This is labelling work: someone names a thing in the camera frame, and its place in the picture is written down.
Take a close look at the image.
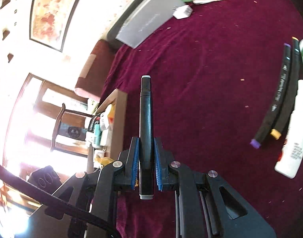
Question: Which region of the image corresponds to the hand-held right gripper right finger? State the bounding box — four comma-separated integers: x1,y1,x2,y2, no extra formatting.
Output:
154,137,277,238

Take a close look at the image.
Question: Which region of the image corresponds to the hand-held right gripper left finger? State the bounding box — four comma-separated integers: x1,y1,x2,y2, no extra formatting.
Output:
29,137,139,238

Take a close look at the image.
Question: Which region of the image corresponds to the cardboard box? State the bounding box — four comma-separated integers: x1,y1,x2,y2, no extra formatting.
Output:
87,89,128,173

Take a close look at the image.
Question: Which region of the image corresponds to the black marker grey cap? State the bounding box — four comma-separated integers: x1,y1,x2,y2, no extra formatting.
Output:
139,75,155,200

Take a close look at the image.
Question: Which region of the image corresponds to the wooden chair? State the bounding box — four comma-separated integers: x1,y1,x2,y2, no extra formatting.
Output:
50,103,92,152

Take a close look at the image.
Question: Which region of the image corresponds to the maroon armchair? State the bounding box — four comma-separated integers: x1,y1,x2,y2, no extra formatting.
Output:
74,39,115,99

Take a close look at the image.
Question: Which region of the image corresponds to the white spray bottle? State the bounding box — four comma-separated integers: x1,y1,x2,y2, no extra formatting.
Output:
274,79,303,179

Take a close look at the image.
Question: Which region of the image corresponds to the black marker purple cap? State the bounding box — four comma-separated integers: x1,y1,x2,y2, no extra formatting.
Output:
250,43,292,150

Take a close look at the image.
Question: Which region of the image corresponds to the long grey box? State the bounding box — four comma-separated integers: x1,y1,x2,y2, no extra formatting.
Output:
115,0,187,49

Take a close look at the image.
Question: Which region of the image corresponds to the black marker yellow cap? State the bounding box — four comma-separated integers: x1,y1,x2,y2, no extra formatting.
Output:
270,37,301,140

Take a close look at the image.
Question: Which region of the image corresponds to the white usb charger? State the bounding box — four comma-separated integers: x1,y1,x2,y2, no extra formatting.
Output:
172,4,193,20

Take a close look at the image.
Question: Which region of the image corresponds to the black braided cable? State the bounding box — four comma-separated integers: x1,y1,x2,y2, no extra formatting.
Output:
0,160,121,238

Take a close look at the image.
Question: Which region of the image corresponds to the framed wall painting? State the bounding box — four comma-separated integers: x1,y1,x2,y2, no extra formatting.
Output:
30,0,91,53

